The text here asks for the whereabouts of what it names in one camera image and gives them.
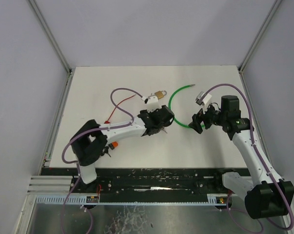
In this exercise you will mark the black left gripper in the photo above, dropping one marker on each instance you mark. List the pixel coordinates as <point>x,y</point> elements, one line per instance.
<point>165,118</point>

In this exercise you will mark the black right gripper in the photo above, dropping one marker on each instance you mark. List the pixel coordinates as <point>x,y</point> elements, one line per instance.
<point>201,121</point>

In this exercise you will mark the large brass padlock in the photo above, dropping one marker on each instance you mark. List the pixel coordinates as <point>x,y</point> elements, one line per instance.
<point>160,94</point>

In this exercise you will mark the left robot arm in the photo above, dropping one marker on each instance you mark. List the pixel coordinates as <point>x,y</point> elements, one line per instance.
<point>93,140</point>

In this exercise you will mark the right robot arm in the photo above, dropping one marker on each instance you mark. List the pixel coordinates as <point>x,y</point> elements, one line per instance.
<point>267,194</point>

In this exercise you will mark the orange black padlock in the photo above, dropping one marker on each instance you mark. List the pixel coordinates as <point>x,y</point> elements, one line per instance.
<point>113,145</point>

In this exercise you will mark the keys of orange padlock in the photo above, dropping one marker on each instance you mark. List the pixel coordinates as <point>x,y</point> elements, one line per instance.
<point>105,151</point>

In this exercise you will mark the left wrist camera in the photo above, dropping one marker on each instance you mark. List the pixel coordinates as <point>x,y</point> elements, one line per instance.
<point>152,104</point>

